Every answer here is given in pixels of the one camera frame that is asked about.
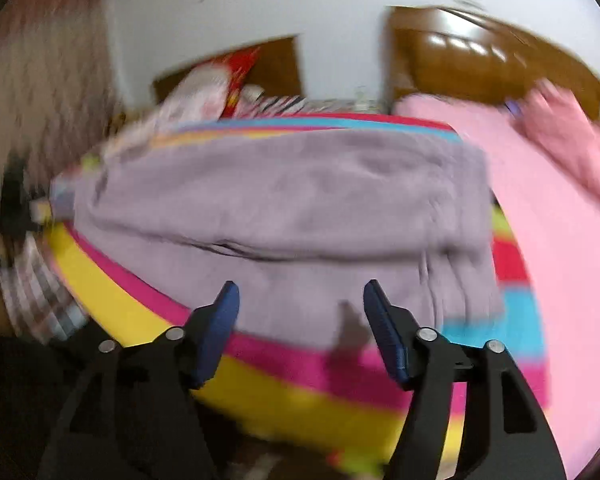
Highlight lilac knit pants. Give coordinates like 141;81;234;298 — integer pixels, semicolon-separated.
73;129;503;350

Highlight plaid trouser leg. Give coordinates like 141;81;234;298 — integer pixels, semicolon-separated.
0;233;90;344

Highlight pink bed sheet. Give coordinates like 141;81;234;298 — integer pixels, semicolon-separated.
392;94;600;479

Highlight floral pink white quilt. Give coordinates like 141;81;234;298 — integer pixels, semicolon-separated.
99;63;232;159

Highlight small purple item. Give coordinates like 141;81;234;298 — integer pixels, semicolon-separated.
505;100;521;116

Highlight patterned beige curtain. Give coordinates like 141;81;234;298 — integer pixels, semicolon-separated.
0;0;127;246

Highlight checkered red white cloth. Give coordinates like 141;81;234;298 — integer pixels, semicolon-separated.
234;96;306;118

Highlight floral covered nightstand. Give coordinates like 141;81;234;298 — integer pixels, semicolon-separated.
301;98;390;115

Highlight red embroidered pillow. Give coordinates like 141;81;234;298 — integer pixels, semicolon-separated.
210;47;260;118

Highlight dark brown flat headboard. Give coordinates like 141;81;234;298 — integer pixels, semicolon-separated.
152;35;304;103

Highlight glossy brown wooden headboard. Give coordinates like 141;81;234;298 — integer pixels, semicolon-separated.
386;6;600;120

